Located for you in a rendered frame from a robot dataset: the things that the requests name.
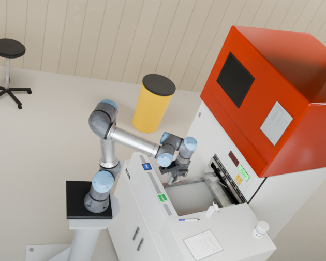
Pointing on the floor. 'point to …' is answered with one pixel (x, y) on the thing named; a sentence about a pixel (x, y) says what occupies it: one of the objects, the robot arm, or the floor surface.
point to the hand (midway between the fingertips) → (168, 183)
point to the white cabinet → (134, 225)
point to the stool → (16, 49)
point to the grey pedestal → (89, 233)
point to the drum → (152, 102)
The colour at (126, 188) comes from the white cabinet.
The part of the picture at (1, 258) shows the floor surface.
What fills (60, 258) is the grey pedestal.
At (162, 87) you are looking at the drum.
